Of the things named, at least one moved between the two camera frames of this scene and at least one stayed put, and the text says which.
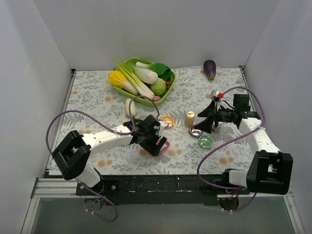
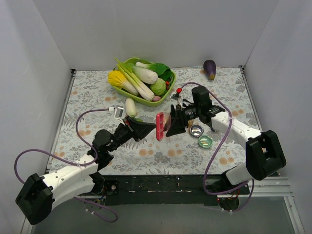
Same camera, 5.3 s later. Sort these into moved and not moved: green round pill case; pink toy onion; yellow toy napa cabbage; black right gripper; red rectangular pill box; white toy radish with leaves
Moved: red rectangular pill box; black right gripper
Not moved: white toy radish with leaves; green round pill case; yellow toy napa cabbage; pink toy onion
